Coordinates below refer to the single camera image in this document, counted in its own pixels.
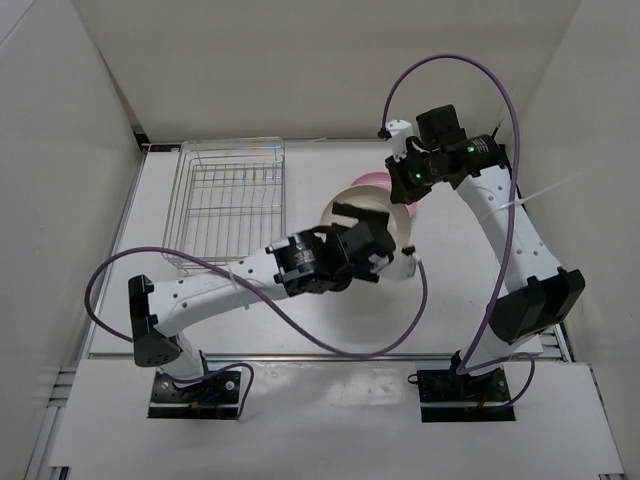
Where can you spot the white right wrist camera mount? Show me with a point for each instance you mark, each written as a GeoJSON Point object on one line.
{"type": "Point", "coordinates": [396, 133]}

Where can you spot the chrome wire dish rack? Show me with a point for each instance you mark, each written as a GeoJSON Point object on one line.
{"type": "Point", "coordinates": [228, 198]}

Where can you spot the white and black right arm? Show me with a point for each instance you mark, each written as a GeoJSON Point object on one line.
{"type": "Point", "coordinates": [535, 291]}

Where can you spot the cream plastic plate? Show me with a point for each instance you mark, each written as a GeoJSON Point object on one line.
{"type": "Point", "coordinates": [399, 225]}

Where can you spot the pink plastic plate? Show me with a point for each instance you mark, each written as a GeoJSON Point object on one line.
{"type": "Point", "coordinates": [381, 186]}

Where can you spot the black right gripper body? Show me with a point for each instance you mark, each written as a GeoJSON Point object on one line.
{"type": "Point", "coordinates": [414, 173]}

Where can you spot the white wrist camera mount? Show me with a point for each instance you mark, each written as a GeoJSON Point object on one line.
{"type": "Point", "coordinates": [396, 133]}
{"type": "Point", "coordinates": [403, 265]}

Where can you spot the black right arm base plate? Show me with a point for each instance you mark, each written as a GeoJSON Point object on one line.
{"type": "Point", "coordinates": [446, 398]}

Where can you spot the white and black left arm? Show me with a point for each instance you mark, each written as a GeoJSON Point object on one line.
{"type": "Point", "coordinates": [326, 258]}

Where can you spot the aluminium table frame rail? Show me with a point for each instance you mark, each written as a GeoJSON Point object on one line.
{"type": "Point", "coordinates": [555, 346]}

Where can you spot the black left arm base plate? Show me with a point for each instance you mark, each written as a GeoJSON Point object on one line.
{"type": "Point", "coordinates": [214, 399]}

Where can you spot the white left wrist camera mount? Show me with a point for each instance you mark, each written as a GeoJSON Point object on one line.
{"type": "Point", "coordinates": [403, 265]}

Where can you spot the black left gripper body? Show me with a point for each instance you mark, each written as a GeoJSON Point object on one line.
{"type": "Point", "coordinates": [343, 279]}

